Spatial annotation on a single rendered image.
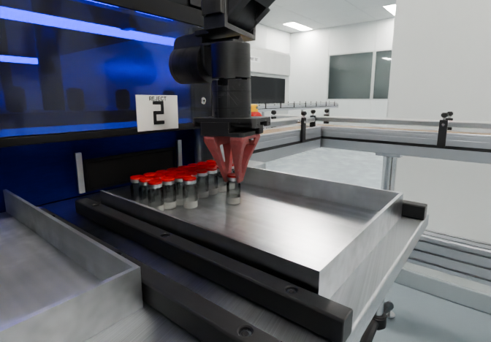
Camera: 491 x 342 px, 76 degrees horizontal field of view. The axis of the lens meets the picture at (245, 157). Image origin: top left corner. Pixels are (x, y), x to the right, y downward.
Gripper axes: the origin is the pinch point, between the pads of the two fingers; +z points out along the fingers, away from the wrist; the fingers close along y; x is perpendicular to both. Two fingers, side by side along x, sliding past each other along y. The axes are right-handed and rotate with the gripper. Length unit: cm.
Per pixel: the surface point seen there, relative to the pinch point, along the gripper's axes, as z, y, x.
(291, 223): 4.5, -10.5, 4.1
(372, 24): -195, 33, -835
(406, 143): 4, -27, -83
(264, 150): 4, 15, -50
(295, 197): 4.4, -8.0, -6.8
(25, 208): 1.5, 19.4, 19.5
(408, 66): -28, -28, -146
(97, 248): 1.3, 1.3, 24.1
